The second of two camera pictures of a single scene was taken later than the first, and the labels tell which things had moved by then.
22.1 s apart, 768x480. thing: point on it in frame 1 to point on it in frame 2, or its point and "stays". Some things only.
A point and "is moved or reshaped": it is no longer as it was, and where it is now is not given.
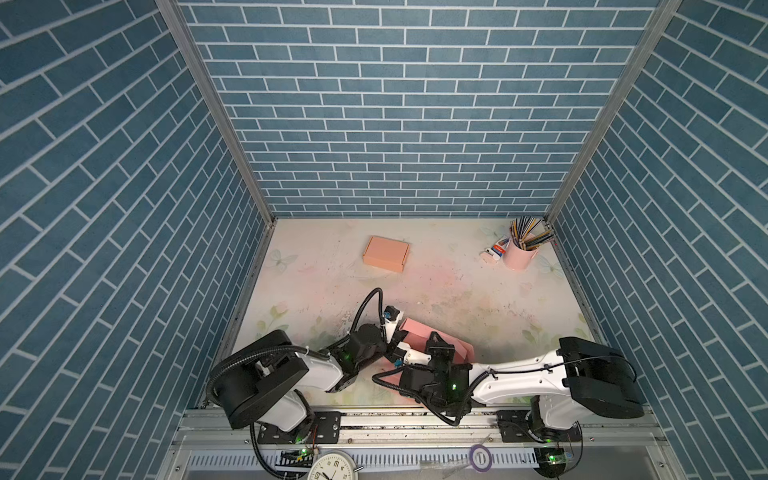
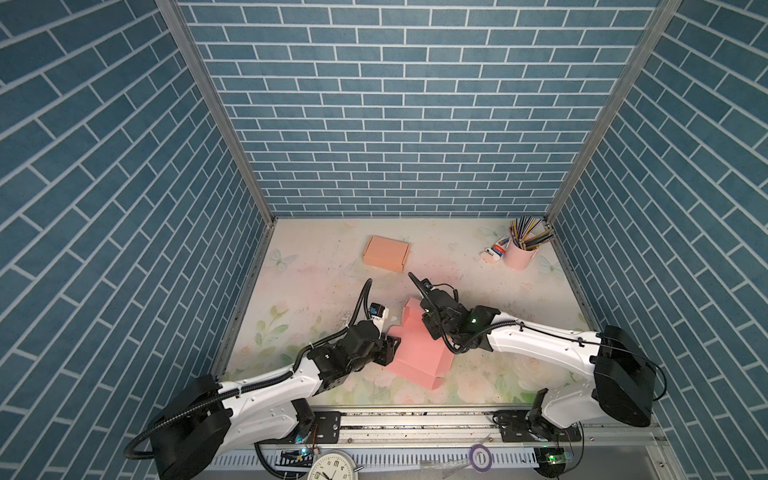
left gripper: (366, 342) stays
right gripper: (437, 351) to (427, 320)
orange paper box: (385, 253) stays
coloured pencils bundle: (521, 226) stays
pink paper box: (418, 332) is moved or reshaped
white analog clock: (336, 465) stays
